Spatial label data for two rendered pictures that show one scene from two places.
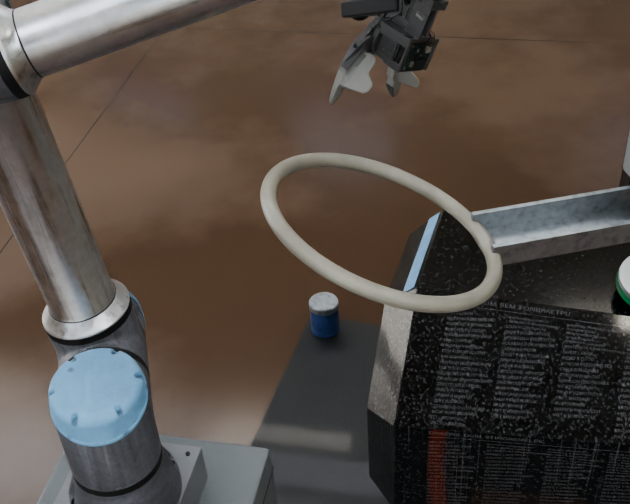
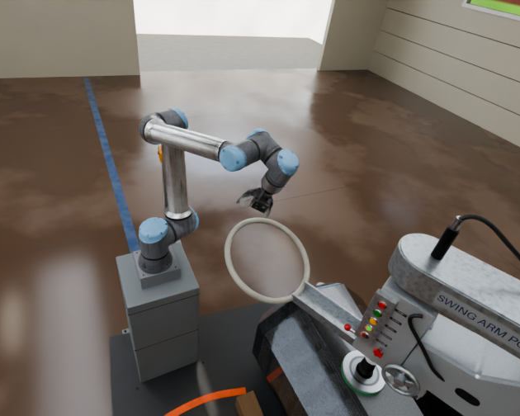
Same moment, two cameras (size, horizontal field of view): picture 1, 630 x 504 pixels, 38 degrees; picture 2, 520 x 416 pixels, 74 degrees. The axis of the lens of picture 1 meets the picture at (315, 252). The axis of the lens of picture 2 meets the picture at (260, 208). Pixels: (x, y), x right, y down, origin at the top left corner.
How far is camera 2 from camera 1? 1.06 m
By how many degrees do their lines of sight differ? 34
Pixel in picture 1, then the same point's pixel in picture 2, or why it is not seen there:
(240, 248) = (328, 253)
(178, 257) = (309, 241)
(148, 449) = (153, 252)
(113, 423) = (144, 237)
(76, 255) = (172, 194)
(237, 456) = (191, 281)
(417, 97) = not seen: hidden behind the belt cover
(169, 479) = (158, 266)
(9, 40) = (148, 128)
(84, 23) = (162, 134)
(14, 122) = (167, 151)
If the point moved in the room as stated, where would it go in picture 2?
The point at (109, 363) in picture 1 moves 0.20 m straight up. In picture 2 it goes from (161, 225) to (159, 195)
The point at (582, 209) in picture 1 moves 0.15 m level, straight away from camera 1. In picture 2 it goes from (342, 314) to (367, 307)
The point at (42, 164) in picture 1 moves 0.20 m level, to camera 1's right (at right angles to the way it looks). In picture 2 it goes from (172, 166) to (193, 186)
